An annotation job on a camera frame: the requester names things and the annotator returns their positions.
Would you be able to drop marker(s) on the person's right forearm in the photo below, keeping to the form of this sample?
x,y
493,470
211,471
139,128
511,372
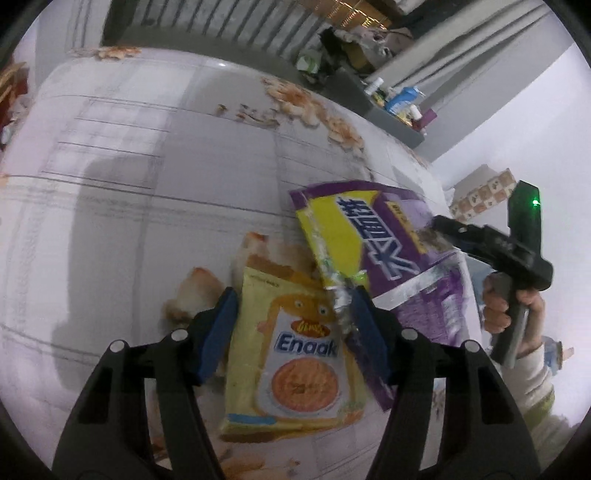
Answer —
x,y
540,397

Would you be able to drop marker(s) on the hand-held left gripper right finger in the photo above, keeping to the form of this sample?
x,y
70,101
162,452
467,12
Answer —
x,y
369,332

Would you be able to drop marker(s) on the red patterned cloth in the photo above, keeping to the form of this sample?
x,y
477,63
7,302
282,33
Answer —
x,y
9,92

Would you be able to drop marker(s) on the purple container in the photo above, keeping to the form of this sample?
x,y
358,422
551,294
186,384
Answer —
x,y
427,121

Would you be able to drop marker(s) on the brown cardboard box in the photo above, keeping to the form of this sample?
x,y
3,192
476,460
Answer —
x,y
360,55

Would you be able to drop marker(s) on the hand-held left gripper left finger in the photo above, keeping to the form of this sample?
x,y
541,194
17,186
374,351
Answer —
x,y
217,332

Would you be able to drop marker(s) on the small white bottle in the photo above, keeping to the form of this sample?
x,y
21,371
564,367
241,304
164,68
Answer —
x,y
375,86

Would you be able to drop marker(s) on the metal railing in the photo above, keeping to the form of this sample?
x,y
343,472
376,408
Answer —
x,y
207,18

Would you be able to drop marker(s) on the purple snack bag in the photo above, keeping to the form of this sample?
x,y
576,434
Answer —
x,y
397,240

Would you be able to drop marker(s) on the yellow snack packet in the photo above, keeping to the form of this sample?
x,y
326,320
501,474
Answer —
x,y
295,369

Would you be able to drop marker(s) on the blue detergent bottle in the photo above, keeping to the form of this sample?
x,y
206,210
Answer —
x,y
404,98

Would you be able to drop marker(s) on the tall patterned cardboard box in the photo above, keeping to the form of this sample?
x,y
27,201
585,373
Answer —
x,y
480,194

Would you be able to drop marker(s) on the person's right hand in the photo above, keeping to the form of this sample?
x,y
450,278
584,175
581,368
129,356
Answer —
x,y
494,307

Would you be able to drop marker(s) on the grey cabinet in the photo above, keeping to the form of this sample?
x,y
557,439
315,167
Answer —
x,y
364,99

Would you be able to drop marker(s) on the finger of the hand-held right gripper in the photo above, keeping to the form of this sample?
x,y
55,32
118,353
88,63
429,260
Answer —
x,y
455,230

